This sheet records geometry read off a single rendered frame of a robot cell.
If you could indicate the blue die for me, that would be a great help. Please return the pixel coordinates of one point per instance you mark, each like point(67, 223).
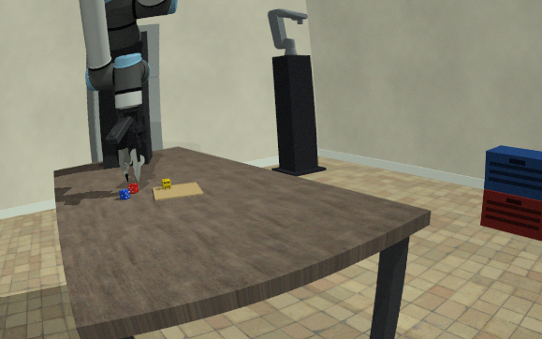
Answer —
point(124, 194)

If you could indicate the yellow die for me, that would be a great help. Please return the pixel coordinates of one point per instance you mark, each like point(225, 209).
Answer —
point(166, 183)

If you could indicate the tan mat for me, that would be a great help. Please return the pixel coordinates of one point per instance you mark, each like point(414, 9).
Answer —
point(177, 191)

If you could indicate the red die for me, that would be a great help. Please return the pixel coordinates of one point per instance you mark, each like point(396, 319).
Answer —
point(133, 188)

